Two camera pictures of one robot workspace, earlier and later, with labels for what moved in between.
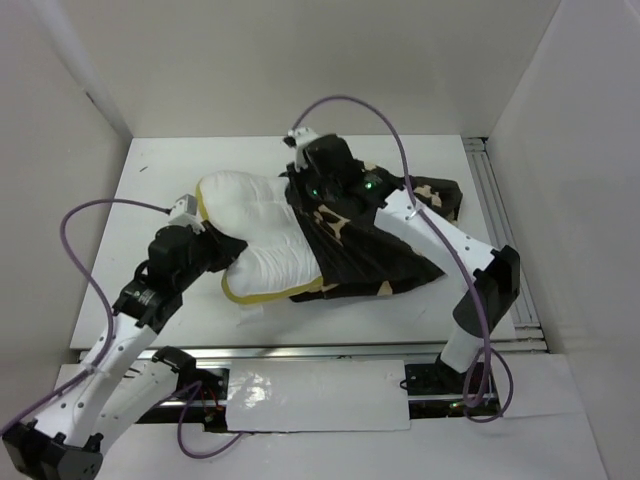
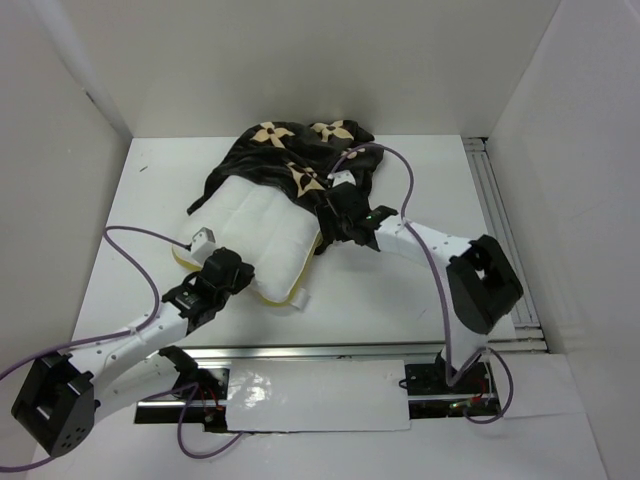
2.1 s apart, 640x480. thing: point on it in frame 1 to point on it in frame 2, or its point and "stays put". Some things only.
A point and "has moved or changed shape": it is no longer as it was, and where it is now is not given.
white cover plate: x=316 y=395 stays put
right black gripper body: x=324 y=188 to x=326 y=215
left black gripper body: x=209 y=253 to x=242 y=279
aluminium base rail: x=214 y=357 stays put
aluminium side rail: x=522 y=332 stays put
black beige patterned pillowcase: x=357 y=258 to x=299 y=161
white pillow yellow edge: x=278 y=259 has moved or changed shape
